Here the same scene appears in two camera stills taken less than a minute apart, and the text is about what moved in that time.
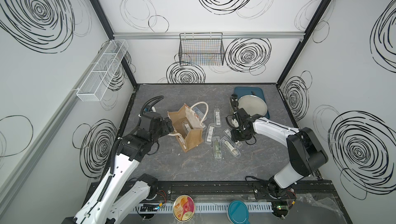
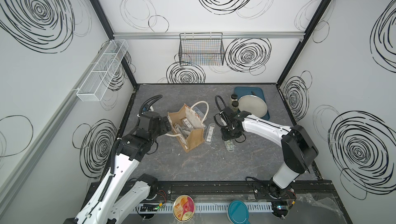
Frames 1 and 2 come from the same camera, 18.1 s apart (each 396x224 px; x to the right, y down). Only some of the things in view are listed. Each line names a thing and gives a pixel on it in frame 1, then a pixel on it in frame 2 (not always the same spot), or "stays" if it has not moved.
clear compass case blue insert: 199,113 stays
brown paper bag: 187,122 stays
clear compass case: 230,147 -> 187,131
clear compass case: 228,132 -> 178,129
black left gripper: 166,126 stays
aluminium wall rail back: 226,35 stays
